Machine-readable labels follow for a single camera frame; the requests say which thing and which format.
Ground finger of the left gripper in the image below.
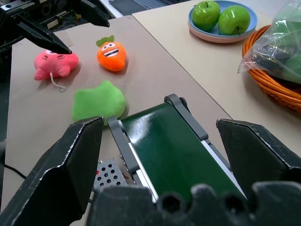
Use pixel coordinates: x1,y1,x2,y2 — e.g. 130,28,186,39
77,0,110,28
4,13,72,55

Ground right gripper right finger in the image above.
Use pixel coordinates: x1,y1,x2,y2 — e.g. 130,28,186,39
215,118,301,189

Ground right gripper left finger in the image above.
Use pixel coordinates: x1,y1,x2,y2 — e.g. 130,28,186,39
0,116,105,226

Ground pink plush toy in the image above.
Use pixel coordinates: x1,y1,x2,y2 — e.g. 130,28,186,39
33,49,79,93

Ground orange carrot plush toy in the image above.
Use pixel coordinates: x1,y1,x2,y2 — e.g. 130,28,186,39
95,35,127,73

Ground perforated silver metal box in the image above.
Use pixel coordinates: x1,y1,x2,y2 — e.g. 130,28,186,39
93,158,129,189

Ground grey laptop keyboard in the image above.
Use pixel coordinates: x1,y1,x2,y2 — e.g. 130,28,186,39
131,0,180,11

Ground orange woven basket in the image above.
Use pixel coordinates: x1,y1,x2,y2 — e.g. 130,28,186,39
242,24,301,116

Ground green plush toy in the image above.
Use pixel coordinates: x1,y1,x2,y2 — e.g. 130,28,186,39
71,80,130,126

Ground clear plastic bag green contents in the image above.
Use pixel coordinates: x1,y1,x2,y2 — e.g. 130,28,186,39
237,3,301,85

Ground green apple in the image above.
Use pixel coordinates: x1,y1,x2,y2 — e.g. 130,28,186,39
191,0,222,32
217,5,252,36

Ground pink plate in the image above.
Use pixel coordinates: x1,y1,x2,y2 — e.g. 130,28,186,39
187,20,257,44

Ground blue plate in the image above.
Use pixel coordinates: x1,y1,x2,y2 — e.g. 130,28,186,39
188,0,259,36

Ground black cable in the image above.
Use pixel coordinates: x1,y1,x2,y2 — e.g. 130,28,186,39
0,161,27,179

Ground green conveyor belt grey frame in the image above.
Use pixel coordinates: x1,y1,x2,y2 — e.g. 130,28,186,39
107,93,247,203

